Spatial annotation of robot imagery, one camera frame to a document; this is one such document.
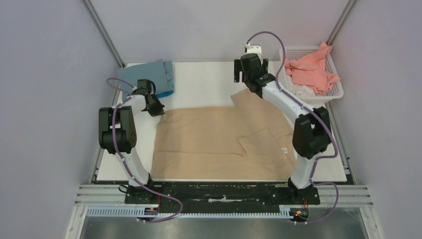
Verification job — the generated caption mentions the beige t shirt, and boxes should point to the beige t shirt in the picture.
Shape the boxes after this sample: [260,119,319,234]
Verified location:
[151,90,296,181]

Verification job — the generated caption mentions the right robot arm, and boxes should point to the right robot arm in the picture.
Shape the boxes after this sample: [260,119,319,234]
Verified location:
[234,53,334,203]

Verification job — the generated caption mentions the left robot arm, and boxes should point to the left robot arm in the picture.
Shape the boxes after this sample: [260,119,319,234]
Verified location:
[99,79,164,203]

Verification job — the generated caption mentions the bright blue folded t shirt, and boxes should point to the bright blue folded t shirt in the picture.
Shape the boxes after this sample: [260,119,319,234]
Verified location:
[156,91,174,98]

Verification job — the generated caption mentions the grey-blue folded t shirt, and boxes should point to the grey-blue folded t shirt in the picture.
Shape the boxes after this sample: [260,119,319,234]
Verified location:
[118,60,174,94]

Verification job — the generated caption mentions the pink t shirt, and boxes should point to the pink t shirt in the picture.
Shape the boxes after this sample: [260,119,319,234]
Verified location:
[285,42,340,95]

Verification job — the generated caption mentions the white t shirt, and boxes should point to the white t shirt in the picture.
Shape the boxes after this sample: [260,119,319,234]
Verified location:
[290,84,316,98]

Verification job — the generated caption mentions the white plastic laundry basket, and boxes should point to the white plastic laundry basket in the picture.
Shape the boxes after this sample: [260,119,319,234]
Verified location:
[280,46,344,105]

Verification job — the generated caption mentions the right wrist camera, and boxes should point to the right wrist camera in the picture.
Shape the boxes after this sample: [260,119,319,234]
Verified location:
[245,44,263,61]

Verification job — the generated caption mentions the aluminium frame rail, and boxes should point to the aluminium frame rail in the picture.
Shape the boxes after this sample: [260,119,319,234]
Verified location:
[82,0,125,69]

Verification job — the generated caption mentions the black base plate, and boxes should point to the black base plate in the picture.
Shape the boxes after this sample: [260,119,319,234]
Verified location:
[118,181,320,214]

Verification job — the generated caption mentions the white cable duct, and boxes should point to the white cable duct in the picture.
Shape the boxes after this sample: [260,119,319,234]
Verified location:
[86,206,303,220]

